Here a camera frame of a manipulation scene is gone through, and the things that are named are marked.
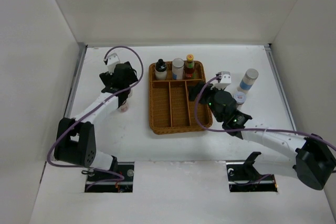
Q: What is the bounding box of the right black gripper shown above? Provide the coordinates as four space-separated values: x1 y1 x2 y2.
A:
187 82 226 123

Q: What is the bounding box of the red chili sauce bottle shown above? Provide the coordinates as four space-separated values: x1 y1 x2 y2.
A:
184 54 195 79

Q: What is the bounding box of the blue label bead jar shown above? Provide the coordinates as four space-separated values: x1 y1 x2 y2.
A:
172 58 184 80
237 68 259 93

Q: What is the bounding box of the red label sauce jar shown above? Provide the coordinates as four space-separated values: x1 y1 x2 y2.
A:
118 101 129 113

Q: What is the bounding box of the black cap salt shaker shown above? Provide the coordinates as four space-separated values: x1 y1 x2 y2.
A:
155 59 167 80

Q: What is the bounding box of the silver lid dark spice jar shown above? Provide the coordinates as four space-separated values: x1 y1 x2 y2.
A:
233 91 247 109

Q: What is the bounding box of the black top glass grinder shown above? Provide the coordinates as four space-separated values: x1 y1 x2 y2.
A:
127 89 133 99

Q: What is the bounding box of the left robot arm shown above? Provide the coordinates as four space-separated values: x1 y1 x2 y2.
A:
54 61 138 182

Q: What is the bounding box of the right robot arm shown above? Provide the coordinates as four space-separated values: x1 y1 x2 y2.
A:
187 81 335 190

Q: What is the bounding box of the brown wicker divided tray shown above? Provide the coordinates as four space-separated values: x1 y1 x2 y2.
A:
149 61 206 135

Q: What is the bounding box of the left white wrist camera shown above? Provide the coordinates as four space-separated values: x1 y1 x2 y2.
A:
104 53 120 75

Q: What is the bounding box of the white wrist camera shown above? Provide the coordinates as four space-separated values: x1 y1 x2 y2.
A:
214 71 232 90
104 53 120 75

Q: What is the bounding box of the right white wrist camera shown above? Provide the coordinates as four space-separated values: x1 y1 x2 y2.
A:
214 71 232 90

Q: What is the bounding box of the left aluminium table rail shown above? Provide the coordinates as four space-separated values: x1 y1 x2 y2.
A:
51 42 88 161

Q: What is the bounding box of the aluminium table rail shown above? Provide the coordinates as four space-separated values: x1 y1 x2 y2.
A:
51 42 88 161
264 44 297 131

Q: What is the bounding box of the right aluminium table rail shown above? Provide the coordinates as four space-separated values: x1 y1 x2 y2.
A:
264 44 297 131

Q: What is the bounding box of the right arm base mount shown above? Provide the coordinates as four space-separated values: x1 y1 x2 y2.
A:
226 152 278 193

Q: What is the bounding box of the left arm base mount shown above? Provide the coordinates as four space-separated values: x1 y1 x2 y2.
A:
81 162 135 193

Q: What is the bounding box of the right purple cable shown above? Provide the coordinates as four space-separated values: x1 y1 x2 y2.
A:
194 76 336 151

